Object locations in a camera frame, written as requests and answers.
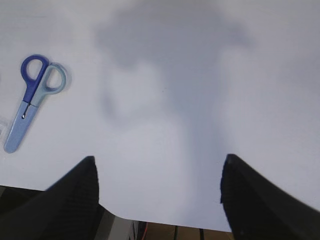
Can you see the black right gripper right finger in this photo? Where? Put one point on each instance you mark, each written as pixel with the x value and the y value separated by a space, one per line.
pixel 256 209

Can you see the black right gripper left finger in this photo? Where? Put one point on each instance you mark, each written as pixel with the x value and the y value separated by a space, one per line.
pixel 68 210

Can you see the blue scissors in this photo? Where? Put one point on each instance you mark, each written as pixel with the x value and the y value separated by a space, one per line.
pixel 36 91

